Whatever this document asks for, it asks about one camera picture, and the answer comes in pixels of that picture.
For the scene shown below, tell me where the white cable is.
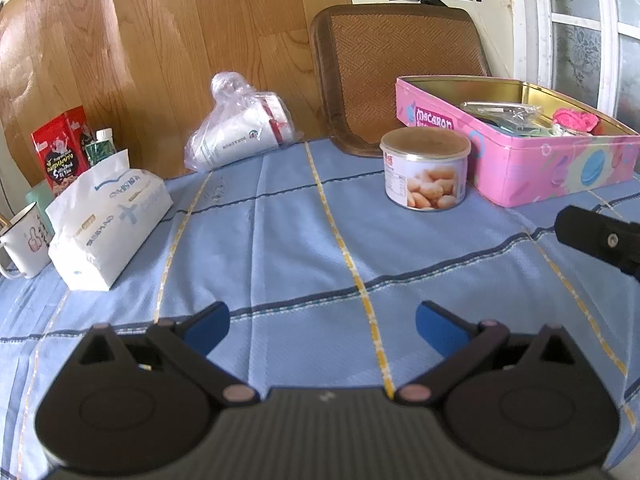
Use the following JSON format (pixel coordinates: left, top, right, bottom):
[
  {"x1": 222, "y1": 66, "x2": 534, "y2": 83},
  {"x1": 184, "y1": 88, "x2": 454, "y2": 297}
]
[{"x1": 446, "y1": 0, "x2": 517, "y2": 77}]

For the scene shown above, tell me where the white enamel mug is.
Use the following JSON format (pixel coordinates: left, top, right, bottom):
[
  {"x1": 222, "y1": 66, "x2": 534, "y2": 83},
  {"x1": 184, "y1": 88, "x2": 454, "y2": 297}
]
[{"x1": 0, "y1": 202, "x2": 53, "y2": 281}]

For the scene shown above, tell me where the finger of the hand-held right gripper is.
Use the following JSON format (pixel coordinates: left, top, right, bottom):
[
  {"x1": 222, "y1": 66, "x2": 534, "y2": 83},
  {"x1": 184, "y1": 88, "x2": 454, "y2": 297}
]
[{"x1": 555, "y1": 204, "x2": 640, "y2": 282}]

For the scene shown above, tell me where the white tissue pack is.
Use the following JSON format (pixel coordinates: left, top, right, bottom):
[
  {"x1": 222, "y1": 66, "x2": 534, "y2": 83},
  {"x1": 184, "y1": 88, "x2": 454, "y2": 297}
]
[{"x1": 46, "y1": 149, "x2": 174, "y2": 292}]

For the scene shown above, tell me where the wood pattern wall sheet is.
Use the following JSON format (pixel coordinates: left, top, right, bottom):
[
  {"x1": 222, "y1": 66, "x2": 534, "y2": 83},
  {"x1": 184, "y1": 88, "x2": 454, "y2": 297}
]
[{"x1": 0, "y1": 0, "x2": 353, "y2": 196}]

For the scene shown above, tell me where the white window frame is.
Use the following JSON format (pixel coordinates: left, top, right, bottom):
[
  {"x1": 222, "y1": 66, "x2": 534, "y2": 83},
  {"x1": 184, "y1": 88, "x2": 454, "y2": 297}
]
[{"x1": 510, "y1": 0, "x2": 640, "y2": 122}]

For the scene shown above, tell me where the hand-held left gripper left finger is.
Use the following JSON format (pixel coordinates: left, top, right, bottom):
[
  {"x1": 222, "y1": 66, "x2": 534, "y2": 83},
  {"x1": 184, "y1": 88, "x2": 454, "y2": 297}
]
[{"x1": 75, "y1": 301, "x2": 261, "y2": 407}]

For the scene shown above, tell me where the green patterned pocket tissue pack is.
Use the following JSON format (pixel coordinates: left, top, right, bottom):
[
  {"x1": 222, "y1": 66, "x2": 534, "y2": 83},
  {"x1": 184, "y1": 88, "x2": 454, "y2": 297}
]
[{"x1": 487, "y1": 114, "x2": 541, "y2": 137}]

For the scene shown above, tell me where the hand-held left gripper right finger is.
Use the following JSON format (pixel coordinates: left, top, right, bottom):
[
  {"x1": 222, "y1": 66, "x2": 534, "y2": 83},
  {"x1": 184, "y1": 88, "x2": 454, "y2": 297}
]
[{"x1": 395, "y1": 301, "x2": 581, "y2": 406}]

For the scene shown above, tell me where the red snack tin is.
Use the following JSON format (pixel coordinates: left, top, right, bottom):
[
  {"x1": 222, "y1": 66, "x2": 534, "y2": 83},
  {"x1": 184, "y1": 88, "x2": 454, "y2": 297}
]
[{"x1": 31, "y1": 106, "x2": 91, "y2": 198}]

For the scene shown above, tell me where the plastic bag of paper cups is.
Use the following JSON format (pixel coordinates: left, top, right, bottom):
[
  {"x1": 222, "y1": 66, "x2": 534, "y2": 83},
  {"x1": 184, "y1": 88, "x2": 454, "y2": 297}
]
[{"x1": 184, "y1": 72, "x2": 304, "y2": 173}]

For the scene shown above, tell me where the pink fluffy scrubber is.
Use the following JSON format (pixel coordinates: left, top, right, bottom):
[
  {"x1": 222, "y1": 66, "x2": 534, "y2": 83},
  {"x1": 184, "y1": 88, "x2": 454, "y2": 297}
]
[{"x1": 552, "y1": 106, "x2": 601, "y2": 137}]

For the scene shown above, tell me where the round snack can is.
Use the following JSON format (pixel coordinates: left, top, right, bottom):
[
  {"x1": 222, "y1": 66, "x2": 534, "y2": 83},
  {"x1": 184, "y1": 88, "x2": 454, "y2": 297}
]
[{"x1": 380, "y1": 127, "x2": 472, "y2": 214}]

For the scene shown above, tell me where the pink tin box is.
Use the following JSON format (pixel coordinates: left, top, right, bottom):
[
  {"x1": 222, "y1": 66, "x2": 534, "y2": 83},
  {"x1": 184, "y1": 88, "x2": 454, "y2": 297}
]
[{"x1": 395, "y1": 75, "x2": 640, "y2": 208}]

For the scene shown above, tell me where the clear packet with yellow pieces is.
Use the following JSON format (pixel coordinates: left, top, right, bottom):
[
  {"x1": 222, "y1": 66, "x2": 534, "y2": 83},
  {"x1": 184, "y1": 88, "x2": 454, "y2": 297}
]
[{"x1": 460, "y1": 101, "x2": 543, "y2": 128}]

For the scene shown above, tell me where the brown woven chair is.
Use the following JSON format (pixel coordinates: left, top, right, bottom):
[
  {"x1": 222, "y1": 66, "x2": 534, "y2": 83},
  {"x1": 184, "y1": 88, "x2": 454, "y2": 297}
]
[{"x1": 309, "y1": 4, "x2": 493, "y2": 158}]

